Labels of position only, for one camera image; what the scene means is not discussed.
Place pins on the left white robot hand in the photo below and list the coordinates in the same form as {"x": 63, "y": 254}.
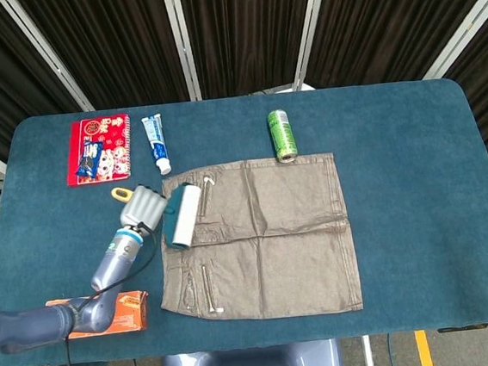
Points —
{"x": 143, "y": 210}

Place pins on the white blue toothpaste tube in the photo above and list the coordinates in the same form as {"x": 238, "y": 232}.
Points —
{"x": 155, "y": 139}

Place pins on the red spiral notebook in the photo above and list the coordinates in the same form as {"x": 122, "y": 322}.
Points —
{"x": 114, "y": 135}

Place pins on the blue table cloth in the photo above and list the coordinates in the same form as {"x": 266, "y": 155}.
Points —
{"x": 399, "y": 176}

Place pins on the orange cardboard box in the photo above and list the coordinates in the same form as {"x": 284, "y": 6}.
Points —
{"x": 131, "y": 312}

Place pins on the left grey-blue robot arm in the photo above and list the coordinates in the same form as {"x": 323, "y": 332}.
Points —
{"x": 117, "y": 260}

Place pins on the white screen foot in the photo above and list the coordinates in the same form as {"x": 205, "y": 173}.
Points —
{"x": 282, "y": 89}

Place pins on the blue cookie snack pack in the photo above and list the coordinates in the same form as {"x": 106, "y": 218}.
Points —
{"x": 89, "y": 156}

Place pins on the brown zippered skirt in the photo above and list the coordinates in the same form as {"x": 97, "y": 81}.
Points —
{"x": 275, "y": 240}

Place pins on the green drink can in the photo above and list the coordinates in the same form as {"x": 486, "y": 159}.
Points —
{"x": 282, "y": 136}

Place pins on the white table leg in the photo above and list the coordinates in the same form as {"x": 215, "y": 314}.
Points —
{"x": 369, "y": 357}

